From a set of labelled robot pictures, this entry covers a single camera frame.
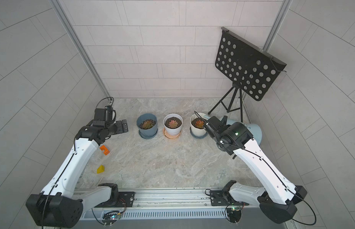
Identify light green watering can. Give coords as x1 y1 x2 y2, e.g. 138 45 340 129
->
198 113 262 145

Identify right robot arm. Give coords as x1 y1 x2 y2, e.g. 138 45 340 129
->
204 116 307 224

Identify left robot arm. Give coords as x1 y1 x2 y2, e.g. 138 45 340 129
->
25 106 128 228

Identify cream right plant pot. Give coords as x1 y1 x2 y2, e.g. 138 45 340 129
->
190 113 210 139

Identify orange block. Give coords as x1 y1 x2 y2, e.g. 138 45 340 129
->
100 145 110 156

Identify blue-grey plant pot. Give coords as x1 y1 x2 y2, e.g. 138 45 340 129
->
136 114 158 139

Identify white middle plant pot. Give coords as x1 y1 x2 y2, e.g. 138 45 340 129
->
163 114 183 135

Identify yellow block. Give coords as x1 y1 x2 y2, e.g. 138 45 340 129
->
96 165 105 174

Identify terracotta saucer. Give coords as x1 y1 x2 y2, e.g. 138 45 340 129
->
163 128 181 139

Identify black perforated music stand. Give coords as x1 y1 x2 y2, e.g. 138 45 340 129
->
208 27 287 114

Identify right circuit board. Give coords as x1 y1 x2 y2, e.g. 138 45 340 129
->
224 207 242 224

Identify circuit board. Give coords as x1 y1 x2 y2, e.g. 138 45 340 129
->
102 210 123 227
224 207 242 224

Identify left circuit board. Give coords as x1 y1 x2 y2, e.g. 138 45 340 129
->
102 210 123 227

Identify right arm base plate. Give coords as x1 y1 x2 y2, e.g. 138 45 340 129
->
204 189 249 207

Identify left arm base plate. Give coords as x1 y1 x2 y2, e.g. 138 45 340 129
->
96 192 136 208

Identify aluminium mounting rail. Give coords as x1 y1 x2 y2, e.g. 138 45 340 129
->
65 186 290 212

